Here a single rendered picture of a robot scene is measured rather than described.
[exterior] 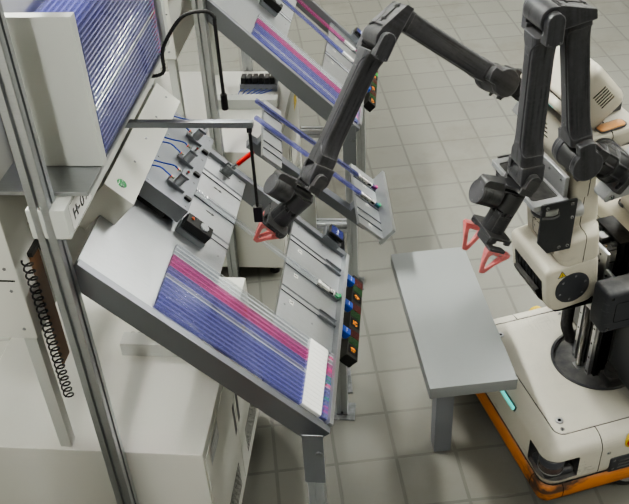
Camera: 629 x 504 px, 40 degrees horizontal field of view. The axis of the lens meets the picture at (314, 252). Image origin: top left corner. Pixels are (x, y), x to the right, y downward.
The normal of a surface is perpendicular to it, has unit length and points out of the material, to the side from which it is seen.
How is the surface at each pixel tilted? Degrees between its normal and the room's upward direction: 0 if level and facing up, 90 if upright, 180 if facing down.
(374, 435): 0
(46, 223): 90
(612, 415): 0
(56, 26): 90
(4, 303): 90
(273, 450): 0
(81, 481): 90
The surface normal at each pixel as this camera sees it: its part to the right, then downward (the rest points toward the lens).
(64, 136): -0.09, 0.61
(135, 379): -0.05, -0.79
